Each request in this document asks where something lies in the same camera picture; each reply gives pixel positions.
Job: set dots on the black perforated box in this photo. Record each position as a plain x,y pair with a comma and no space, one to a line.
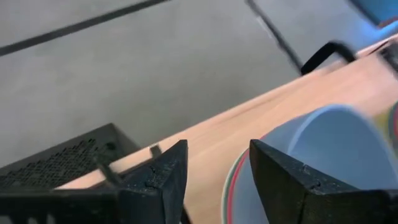
62,161

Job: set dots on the large pale blue bowl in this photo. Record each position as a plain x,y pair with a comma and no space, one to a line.
335,146

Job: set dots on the large teal bowl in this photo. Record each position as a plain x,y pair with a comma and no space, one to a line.
225,214

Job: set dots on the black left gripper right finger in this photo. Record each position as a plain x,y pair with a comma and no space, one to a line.
295,199

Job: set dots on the dark blue floor mat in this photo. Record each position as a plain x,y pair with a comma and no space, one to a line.
379,9

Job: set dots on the large orange bowl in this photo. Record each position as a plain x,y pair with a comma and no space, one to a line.
230,214

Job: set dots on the wooden shelf with black frame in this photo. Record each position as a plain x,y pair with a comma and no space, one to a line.
280,102

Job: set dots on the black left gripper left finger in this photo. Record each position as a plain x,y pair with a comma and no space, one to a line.
146,205

